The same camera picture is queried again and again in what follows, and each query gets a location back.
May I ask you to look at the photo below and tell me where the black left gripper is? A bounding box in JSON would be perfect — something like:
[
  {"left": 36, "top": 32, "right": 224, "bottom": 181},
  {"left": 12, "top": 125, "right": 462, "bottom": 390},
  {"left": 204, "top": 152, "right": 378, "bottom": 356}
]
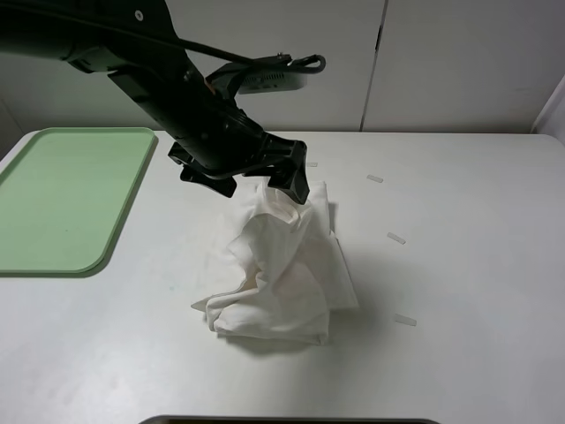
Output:
[{"left": 167, "top": 103, "right": 310, "bottom": 205}]

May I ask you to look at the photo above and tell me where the white short sleeve shirt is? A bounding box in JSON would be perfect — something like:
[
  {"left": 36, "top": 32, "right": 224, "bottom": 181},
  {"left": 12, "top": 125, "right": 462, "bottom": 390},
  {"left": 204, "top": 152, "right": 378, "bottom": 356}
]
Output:
[{"left": 191, "top": 181, "right": 358, "bottom": 345}]

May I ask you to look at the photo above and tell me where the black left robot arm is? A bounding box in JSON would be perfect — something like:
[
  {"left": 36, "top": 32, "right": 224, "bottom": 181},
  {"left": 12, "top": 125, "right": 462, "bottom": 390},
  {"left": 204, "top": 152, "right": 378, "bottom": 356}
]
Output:
[{"left": 1, "top": 1, "right": 313, "bottom": 204}]

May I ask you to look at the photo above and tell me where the green plastic tray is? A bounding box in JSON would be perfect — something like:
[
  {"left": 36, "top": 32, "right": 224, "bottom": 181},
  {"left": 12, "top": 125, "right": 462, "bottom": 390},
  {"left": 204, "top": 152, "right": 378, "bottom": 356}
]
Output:
[{"left": 1, "top": 128, "right": 156, "bottom": 276}]

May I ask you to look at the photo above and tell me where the clear tape marker upper right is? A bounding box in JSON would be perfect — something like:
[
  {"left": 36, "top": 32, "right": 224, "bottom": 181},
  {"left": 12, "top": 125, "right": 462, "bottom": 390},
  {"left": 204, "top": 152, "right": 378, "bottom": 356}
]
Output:
[{"left": 366, "top": 175, "right": 384, "bottom": 183}]

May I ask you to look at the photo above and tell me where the clear tape marker middle right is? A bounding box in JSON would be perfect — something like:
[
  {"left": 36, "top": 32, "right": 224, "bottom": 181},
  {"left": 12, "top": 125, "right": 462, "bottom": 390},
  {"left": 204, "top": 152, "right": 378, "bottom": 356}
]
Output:
[{"left": 387, "top": 232, "right": 406, "bottom": 245}]

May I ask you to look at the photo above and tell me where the clear tape marker lower right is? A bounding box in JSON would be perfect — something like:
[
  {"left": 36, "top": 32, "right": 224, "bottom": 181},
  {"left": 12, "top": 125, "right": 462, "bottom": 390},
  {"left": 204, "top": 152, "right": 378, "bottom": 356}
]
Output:
[{"left": 394, "top": 314, "right": 417, "bottom": 327}]

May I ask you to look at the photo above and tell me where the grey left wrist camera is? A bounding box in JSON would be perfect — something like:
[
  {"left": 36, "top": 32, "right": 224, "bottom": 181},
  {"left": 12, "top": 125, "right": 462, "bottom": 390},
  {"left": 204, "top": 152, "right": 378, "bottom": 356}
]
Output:
[{"left": 207, "top": 63, "right": 307, "bottom": 98}]

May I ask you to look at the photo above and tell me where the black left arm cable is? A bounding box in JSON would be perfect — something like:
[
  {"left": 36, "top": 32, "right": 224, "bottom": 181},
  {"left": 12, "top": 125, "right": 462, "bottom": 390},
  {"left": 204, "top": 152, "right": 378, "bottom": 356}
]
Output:
[{"left": 101, "top": 26, "right": 327, "bottom": 74}]

